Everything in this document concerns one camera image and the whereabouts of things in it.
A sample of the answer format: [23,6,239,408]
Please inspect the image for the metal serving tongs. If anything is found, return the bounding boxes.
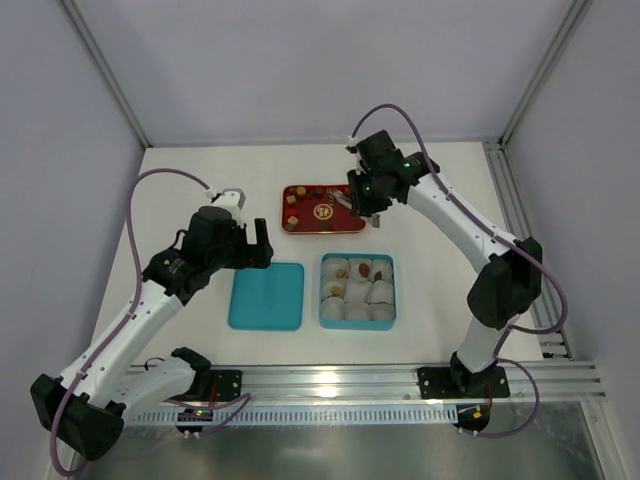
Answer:
[327,188,381,228]

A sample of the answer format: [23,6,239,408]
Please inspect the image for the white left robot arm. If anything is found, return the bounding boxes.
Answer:
[30,206,273,461]

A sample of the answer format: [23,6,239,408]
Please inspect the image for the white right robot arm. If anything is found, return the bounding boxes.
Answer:
[347,131,543,398]

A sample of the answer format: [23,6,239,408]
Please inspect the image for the red rectangular tray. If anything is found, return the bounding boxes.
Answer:
[281,184,366,234]

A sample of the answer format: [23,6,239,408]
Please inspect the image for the teal box lid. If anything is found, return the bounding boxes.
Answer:
[228,262,304,332]

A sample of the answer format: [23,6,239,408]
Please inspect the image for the white paper cup liner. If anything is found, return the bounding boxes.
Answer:
[322,257,350,280]

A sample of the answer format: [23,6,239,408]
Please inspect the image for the teal square box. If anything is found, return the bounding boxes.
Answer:
[318,253,399,331]

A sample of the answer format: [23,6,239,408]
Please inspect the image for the brown edged paper liner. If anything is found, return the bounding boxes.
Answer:
[366,280,395,305]

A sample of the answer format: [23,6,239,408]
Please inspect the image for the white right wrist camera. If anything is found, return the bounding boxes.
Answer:
[345,136,360,158]

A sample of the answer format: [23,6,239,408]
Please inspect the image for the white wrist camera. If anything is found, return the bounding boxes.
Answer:
[204,188,246,225]
[345,136,360,158]

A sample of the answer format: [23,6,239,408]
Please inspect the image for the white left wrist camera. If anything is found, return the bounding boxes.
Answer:
[204,188,246,225]

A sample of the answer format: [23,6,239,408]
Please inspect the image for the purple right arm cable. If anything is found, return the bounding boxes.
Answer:
[349,103,570,440]

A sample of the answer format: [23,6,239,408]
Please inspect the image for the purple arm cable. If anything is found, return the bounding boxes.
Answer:
[349,103,570,440]
[49,168,252,477]

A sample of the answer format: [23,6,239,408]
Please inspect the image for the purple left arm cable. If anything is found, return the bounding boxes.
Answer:
[49,168,252,477]

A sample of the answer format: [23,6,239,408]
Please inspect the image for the aluminium frame post left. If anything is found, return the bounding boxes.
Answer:
[57,0,152,150]

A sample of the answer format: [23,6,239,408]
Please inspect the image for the aluminium frame post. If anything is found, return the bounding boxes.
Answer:
[57,0,152,150]
[498,0,593,149]

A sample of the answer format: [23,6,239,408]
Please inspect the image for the aluminium frame post right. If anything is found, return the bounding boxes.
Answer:
[498,0,593,149]

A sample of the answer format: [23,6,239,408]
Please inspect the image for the aluminium mounting rail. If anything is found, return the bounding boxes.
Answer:
[237,360,607,402]

